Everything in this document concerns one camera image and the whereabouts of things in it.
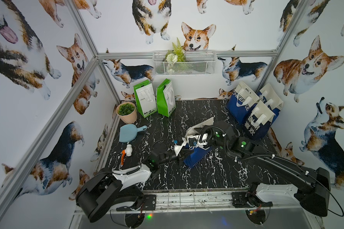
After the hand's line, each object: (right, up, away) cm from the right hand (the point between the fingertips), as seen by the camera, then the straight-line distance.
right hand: (195, 126), depth 71 cm
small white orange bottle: (-40, -18, +19) cm, 48 cm away
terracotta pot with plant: (-46, +7, +31) cm, 56 cm away
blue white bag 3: (+51, +18, +24) cm, 60 cm away
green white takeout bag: (-32, +17, +26) cm, 45 cm away
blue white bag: (0, -15, +5) cm, 16 cm away
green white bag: (-18, +17, +24) cm, 34 cm away
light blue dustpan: (-45, -8, +32) cm, 56 cm away
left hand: (0, -13, +4) cm, 13 cm away
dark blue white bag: (+38, +3, +11) cm, 39 cm away
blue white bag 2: (+36, +16, +29) cm, 48 cm away
